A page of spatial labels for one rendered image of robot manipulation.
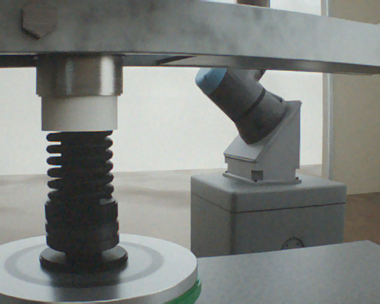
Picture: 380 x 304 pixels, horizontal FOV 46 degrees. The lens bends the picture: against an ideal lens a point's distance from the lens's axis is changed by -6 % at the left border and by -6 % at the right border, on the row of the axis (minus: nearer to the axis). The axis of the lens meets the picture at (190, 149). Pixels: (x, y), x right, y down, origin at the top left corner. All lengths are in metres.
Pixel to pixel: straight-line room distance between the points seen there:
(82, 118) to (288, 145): 1.13
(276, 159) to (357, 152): 5.15
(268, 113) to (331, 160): 4.82
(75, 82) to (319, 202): 1.15
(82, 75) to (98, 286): 0.17
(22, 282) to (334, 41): 0.38
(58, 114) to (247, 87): 1.10
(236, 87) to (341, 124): 5.01
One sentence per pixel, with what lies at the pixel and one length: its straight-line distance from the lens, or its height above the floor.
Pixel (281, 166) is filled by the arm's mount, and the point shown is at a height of 0.90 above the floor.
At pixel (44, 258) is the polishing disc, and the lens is 0.44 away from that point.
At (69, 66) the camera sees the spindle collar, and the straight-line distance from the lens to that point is 0.40.
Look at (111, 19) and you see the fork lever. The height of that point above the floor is 1.14.
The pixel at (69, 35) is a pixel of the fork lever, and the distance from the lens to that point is 0.37.
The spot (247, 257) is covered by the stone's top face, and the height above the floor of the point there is 0.87.
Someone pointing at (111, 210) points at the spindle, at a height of 0.98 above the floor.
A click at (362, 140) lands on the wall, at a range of 6.63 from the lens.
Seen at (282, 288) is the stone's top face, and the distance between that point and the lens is 0.54.
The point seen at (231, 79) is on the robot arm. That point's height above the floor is 1.16.
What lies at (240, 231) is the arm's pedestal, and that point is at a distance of 1.36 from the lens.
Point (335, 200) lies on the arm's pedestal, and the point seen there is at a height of 0.80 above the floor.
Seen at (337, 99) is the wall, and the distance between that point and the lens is 6.37.
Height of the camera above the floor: 1.06
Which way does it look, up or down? 4 degrees down
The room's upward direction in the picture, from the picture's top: straight up
